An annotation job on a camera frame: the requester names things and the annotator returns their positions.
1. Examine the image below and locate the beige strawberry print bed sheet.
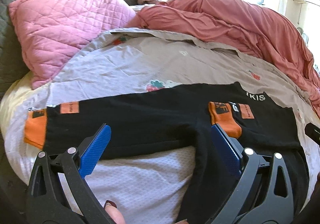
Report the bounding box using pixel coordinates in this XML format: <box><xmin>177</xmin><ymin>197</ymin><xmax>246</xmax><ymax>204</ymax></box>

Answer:
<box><xmin>0</xmin><ymin>27</ymin><xmax>320</xmax><ymax>224</ymax></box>

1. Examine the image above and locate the salmon red duvet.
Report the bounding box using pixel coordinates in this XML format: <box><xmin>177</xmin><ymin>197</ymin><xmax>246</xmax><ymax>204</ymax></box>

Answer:
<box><xmin>128</xmin><ymin>0</ymin><xmax>319</xmax><ymax>113</ymax></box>

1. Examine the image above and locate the black garment with orange cuffs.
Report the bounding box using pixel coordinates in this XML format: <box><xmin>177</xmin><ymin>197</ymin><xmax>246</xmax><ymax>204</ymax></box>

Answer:
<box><xmin>24</xmin><ymin>82</ymin><xmax>309</xmax><ymax>223</ymax></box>

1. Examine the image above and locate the pink quilted pillow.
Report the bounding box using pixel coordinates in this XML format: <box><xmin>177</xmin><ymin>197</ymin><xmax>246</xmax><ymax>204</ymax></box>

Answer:
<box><xmin>8</xmin><ymin>0</ymin><xmax>136</xmax><ymax>89</ymax></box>

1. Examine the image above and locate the left hand with red nails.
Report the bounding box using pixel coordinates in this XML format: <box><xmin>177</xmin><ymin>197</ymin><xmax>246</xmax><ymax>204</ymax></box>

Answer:
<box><xmin>104</xmin><ymin>200</ymin><xmax>126</xmax><ymax>224</ymax></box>

